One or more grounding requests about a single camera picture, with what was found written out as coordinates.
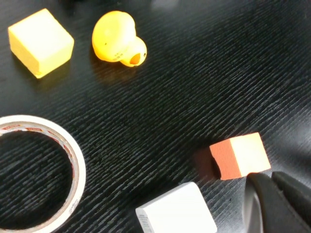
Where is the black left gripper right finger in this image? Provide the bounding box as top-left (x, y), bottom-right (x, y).
top-left (271, 171), bottom-right (311, 219)

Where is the white rectangular charger block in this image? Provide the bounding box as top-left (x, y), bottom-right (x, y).
top-left (135, 182), bottom-right (218, 233)

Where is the orange foam cube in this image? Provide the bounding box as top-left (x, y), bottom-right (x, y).
top-left (209, 132), bottom-right (272, 181)

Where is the yellow foam cube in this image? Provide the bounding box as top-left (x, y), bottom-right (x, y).
top-left (7, 8), bottom-right (75, 79)

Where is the clear tape roll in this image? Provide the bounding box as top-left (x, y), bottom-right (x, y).
top-left (0, 114), bottom-right (86, 233)

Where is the yellow rubber duck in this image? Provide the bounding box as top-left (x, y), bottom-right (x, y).
top-left (91, 10), bottom-right (148, 67)

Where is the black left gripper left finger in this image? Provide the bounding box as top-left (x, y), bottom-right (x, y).
top-left (244, 171), bottom-right (311, 233)

